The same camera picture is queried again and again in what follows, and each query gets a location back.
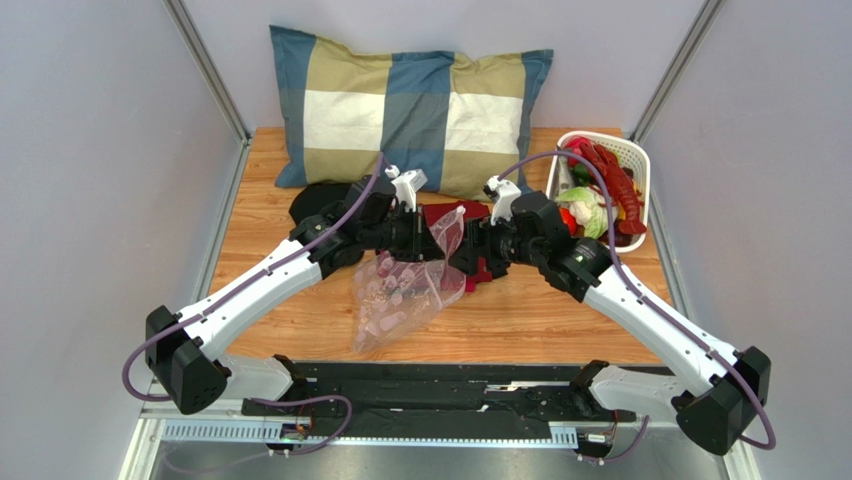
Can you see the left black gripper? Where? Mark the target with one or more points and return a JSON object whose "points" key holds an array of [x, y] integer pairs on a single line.
{"points": [[421, 242]]}

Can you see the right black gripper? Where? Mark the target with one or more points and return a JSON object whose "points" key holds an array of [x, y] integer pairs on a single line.
{"points": [[477, 247]]}

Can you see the clear zip top bag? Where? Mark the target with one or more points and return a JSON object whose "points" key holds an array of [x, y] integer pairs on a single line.
{"points": [[395, 298]]}

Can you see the red toy lobster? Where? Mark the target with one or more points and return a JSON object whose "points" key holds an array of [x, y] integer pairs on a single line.
{"points": [[619, 184]]}

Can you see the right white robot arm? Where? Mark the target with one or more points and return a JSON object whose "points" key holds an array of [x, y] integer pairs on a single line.
{"points": [[713, 391]]}

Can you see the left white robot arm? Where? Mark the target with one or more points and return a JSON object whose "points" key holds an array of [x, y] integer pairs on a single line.
{"points": [[379, 213]]}

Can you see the black folded cloth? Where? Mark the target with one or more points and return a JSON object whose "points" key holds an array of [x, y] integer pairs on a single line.
{"points": [[486, 271]]}

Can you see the dark red folded cloth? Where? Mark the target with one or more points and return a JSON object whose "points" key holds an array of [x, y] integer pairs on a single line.
{"points": [[473, 210]]}

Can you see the toy cauliflower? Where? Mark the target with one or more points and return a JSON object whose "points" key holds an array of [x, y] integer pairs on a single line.
{"points": [[588, 208]]}

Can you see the white plastic basket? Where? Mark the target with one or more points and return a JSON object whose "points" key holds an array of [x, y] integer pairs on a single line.
{"points": [[632, 159]]}

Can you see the green toy avocado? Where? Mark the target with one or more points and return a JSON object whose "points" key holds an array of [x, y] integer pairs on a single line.
{"points": [[582, 177]]}

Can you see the black cap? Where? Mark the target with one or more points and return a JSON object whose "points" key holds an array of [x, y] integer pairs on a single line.
{"points": [[318, 207]]}

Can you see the blue beige checked pillow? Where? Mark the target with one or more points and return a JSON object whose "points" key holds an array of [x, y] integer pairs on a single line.
{"points": [[457, 119]]}

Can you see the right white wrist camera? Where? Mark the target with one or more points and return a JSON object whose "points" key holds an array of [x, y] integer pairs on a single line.
{"points": [[502, 193]]}

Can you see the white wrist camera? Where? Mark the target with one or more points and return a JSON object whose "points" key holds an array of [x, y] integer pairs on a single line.
{"points": [[407, 184], [502, 193]]}

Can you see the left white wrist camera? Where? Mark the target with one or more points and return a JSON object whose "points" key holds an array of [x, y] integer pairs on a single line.
{"points": [[407, 184]]}

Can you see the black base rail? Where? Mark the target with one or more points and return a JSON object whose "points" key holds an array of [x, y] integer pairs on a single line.
{"points": [[437, 401]]}

